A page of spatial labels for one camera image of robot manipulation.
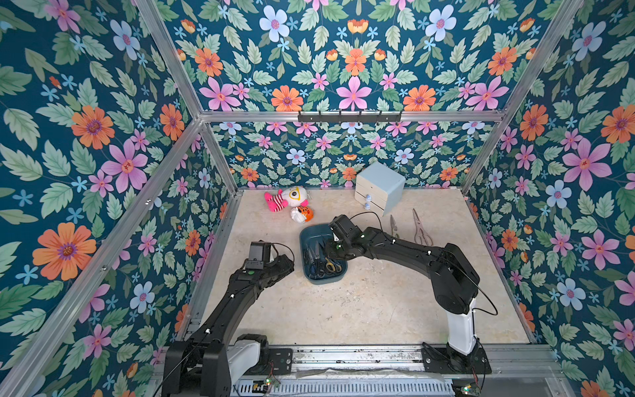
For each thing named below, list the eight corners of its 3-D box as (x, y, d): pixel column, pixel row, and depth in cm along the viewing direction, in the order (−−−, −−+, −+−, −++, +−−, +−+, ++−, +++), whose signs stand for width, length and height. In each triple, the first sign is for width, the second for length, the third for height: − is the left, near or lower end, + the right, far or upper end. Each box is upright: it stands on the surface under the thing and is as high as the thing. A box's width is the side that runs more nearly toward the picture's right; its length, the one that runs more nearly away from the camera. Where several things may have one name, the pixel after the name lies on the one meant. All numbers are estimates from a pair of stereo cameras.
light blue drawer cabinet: (352, 201, 118) (354, 177, 106) (372, 185, 125) (376, 160, 113) (383, 222, 110) (389, 199, 98) (403, 204, 117) (411, 180, 105)
